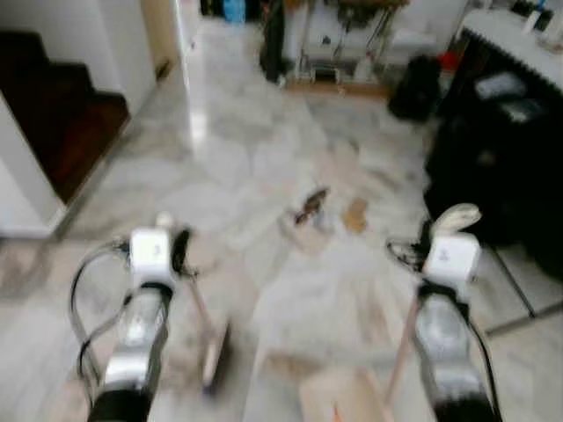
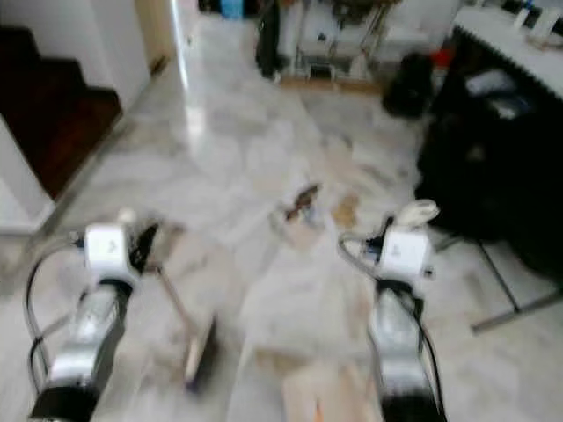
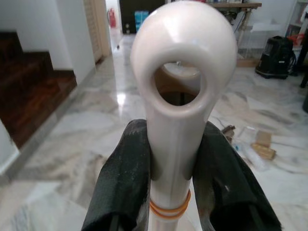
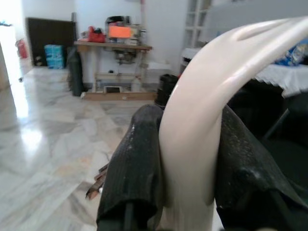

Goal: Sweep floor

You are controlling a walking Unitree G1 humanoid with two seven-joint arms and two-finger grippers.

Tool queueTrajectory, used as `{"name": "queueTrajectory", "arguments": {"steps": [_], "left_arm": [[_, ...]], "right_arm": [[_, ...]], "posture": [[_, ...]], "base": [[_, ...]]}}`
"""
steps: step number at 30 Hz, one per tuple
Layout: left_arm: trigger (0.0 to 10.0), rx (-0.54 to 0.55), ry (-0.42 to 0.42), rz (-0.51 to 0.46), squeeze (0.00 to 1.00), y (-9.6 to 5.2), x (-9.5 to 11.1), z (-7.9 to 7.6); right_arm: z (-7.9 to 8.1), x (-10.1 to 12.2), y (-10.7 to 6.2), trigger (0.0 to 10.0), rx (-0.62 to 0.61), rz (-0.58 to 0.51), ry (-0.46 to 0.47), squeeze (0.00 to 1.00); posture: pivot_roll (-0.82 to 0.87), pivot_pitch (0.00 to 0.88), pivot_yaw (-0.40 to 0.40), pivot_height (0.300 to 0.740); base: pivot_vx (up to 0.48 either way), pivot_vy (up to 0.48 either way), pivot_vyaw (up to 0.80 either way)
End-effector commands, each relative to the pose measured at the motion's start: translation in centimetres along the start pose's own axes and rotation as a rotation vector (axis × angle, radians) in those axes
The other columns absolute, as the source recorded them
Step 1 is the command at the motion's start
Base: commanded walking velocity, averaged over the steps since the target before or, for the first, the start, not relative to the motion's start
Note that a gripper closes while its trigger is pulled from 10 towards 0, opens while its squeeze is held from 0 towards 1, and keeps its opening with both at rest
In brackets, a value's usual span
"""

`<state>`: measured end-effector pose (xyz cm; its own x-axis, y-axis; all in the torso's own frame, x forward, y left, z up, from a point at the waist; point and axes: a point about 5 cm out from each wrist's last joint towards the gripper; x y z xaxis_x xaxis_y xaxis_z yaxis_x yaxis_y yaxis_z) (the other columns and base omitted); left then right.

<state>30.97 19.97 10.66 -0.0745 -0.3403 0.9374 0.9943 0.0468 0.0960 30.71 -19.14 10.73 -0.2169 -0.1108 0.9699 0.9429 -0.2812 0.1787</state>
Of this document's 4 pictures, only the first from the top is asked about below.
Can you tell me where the brown dry leaf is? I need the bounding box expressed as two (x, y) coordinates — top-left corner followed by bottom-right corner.
(295, 187), (331, 228)

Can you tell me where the tan cardboard scrap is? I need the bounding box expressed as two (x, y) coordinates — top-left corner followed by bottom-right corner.
(343, 199), (369, 234)

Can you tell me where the dark wooden staircase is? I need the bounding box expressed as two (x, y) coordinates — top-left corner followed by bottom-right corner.
(0, 31), (131, 205)

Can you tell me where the black-draped table white top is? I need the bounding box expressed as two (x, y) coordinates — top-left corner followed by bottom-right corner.
(424, 9), (563, 280)

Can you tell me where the person's dark trousered leg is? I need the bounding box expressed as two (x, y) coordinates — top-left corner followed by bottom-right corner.
(260, 0), (289, 84)

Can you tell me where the blue container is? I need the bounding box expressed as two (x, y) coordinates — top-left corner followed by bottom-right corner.
(222, 0), (247, 23)

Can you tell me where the black bag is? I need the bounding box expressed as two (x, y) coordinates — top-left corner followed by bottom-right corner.
(389, 55), (443, 122)

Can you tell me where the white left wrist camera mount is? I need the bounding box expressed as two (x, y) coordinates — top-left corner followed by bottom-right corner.
(129, 229), (174, 287)

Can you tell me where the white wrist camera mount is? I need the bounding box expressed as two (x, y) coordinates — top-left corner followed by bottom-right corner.
(129, 229), (174, 287)
(424, 233), (483, 284)

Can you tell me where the grey metal table leg frame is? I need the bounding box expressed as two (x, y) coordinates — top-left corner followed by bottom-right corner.
(479, 246), (563, 339)

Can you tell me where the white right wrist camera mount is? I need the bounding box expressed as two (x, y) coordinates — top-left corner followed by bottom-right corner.
(424, 233), (483, 284)

